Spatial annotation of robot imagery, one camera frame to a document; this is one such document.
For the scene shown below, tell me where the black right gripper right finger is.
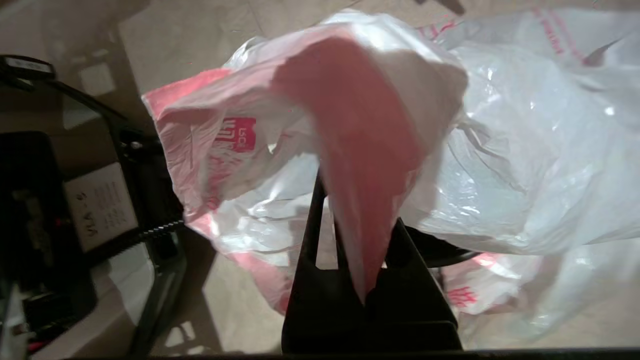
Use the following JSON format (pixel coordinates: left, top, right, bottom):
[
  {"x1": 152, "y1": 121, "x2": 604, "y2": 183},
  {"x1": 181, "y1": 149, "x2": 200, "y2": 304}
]
[{"x1": 367, "y1": 217, "x2": 463, "y2": 353}]

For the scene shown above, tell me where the white red-printed plastic bag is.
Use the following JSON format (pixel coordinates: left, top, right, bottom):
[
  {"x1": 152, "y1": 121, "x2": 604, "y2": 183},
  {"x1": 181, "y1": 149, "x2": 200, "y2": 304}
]
[{"x1": 141, "y1": 7, "x2": 640, "y2": 316}]

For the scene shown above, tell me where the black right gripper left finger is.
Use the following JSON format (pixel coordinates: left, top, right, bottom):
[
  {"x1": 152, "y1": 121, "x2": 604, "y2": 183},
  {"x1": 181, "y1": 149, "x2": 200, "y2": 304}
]
[{"x1": 281, "y1": 170, "x2": 369, "y2": 353}]

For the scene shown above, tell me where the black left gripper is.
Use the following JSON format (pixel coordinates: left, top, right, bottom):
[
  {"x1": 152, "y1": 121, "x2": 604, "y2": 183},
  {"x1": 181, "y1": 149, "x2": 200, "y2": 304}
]
[{"x1": 0, "y1": 127, "x2": 188, "y2": 326}]

